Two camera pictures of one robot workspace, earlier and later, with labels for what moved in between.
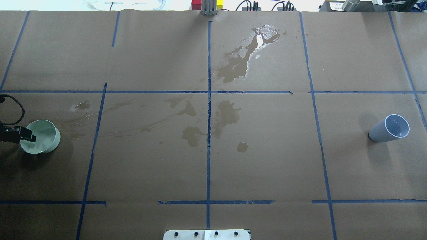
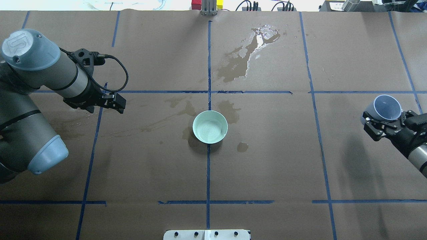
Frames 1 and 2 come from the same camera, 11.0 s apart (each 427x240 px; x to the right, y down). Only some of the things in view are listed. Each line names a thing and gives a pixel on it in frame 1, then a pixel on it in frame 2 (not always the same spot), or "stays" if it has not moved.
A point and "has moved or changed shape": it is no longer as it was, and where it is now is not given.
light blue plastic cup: (393, 126) has moved or changed shape
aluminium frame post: (209, 7) stays
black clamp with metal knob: (354, 5) stays
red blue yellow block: (196, 4) stays
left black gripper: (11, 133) -> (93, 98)
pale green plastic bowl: (48, 137) has moved or changed shape
